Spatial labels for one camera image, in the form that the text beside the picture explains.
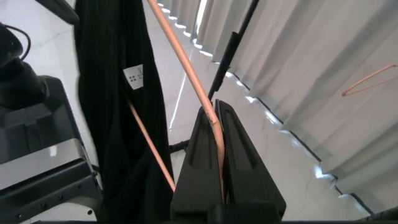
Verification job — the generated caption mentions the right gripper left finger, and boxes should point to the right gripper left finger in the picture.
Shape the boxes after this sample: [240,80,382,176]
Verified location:
[170,106,224,222]

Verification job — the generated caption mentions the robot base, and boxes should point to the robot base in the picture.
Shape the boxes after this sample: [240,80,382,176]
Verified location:
[0,76,105,222]

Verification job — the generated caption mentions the pink clothes hanger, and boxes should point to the pink clothes hanger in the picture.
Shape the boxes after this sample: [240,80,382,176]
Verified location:
[126,0,226,203]
[341,63,398,97]

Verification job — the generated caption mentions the black clothes rack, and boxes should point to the black clothes rack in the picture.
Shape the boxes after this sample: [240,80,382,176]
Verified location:
[169,0,261,154]

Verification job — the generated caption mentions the black cable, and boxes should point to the black cable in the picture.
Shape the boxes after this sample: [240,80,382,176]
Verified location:
[1,24,32,62]

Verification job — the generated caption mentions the black t-shirt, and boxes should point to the black t-shirt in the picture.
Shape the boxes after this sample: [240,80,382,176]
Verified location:
[73,0,175,222]

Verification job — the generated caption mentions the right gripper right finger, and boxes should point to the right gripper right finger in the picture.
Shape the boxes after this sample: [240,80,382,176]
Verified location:
[214,99,287,222]

